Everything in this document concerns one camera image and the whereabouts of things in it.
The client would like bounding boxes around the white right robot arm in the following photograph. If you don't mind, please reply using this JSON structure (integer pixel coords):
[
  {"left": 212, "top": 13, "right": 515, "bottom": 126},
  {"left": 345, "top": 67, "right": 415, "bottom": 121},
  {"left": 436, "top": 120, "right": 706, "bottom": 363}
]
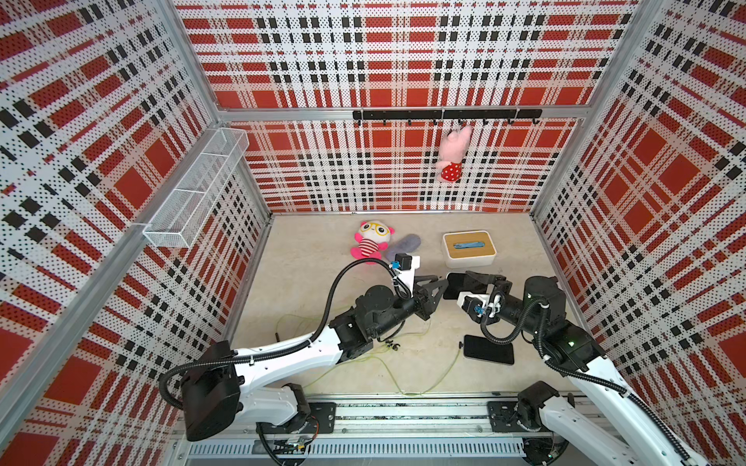
[{"left": 458, "top": 271, "right": 708, "bottom": 465}]

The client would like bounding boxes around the black hook rail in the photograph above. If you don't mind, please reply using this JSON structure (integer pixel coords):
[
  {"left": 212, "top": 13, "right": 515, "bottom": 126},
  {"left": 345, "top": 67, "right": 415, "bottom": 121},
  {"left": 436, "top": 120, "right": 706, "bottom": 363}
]
[{"left": 352, "top": 109, "right": 543, "bottom": 123}]

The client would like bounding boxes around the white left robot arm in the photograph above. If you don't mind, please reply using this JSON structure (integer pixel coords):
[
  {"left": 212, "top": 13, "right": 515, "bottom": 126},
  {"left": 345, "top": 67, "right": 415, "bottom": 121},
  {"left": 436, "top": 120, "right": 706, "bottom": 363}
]
[{"left": 159, "top": 256, "right": 449, "bottom": 442}]

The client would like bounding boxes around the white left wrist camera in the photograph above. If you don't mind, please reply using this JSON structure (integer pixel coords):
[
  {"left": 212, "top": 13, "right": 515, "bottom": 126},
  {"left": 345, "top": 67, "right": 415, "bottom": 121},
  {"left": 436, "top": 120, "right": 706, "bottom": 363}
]
[{"left": 392, "top": 254, "right": 421, "bottom": 293}]

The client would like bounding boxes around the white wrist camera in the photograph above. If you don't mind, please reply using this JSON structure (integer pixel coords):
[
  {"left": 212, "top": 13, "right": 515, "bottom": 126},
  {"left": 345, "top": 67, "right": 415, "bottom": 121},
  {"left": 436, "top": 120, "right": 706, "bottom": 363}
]
[
  {"left": 457, "top": 291, "right": 497, "bottom": 323},
  {"left": 392, "top": 254, "right": 421, "bottom": 293}
]

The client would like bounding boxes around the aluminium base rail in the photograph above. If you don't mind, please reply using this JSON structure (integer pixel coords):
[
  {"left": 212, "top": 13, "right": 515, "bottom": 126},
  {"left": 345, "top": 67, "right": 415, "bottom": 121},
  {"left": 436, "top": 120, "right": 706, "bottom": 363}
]
[{"left": 165, "top": 392, "right": 641, "bottom": 465}]

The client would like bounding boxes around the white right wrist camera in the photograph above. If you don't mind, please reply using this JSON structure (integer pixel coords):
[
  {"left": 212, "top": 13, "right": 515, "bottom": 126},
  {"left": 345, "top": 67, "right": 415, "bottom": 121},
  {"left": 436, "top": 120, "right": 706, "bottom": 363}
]
[{"left": 457, "top": 291, "right": 497, "bottom": 323}]

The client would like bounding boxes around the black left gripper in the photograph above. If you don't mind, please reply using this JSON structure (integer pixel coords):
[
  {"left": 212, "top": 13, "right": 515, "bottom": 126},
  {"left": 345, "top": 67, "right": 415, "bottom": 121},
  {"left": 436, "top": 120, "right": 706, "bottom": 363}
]
[{"left": 368, "top": 273, "right": 447, "bottom": 338}]

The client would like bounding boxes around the purple smartphone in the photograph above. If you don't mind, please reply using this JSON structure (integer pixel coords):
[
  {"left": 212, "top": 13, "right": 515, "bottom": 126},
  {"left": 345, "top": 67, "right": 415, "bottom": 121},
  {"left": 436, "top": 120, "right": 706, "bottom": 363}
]
[{"left": 462, "top": 335, "right": 515, "bottom": 365}]

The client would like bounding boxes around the pink pig plush toy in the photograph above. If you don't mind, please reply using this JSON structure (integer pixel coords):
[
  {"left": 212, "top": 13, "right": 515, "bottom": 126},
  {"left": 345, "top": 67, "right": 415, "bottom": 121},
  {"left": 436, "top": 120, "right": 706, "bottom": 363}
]
[{"left": 435, "top": 126, "right": 473, "bottom": 184}]

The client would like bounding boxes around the grey glasses case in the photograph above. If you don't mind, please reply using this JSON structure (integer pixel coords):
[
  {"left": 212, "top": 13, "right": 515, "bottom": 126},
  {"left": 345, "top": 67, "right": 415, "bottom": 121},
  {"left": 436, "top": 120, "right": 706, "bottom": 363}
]
[{"left": 384, "top": 234, "right": 422, "bottom": 262}]

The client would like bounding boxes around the pink white plush toy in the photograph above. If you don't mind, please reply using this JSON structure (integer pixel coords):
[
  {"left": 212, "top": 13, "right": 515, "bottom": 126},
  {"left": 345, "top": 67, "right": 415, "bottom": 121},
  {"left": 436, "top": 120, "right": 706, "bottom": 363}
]
[{"left": 350, "top": 221, "right": 396, "bottom": 259}]

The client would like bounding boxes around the white wooden tissue box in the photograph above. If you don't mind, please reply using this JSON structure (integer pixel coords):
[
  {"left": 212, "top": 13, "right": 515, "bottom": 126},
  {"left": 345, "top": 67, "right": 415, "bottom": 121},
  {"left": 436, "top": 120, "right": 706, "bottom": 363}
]
[{"left": 442, "top": 230, "right": 497, "bottom": 269}]

